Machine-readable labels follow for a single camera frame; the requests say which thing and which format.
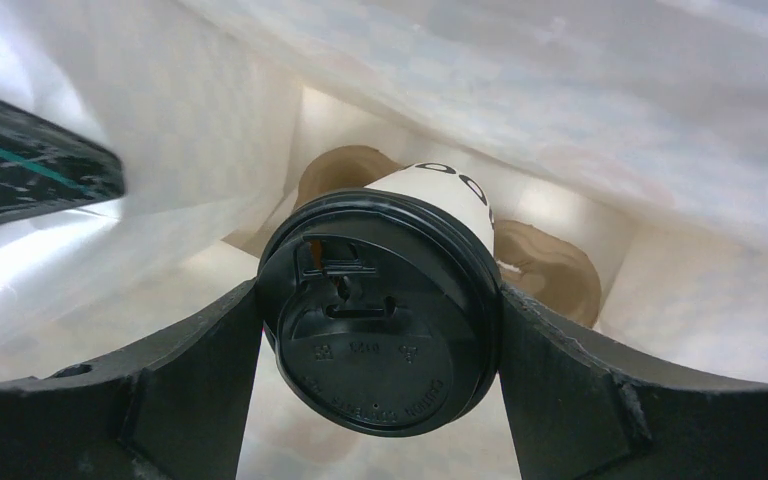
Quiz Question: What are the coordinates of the printed paper takeout bag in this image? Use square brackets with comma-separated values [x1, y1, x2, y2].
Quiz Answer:
[0, 1, 768, 479]

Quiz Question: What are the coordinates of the black plastic cup lid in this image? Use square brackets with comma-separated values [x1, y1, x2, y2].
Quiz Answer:
[254, 189, 502, 437]

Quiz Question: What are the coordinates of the white paper coffee cup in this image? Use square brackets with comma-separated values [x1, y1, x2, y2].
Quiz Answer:
[367, 162, 494, 255]

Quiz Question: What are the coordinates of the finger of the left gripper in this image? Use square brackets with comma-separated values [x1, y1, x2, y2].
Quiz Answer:
[0, 100, 126, 225]

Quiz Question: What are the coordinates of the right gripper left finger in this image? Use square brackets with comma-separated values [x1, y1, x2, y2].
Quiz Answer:
[0, 282, 261, 479]

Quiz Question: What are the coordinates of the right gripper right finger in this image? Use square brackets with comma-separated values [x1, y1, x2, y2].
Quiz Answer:
[499, 286, 768, 479]

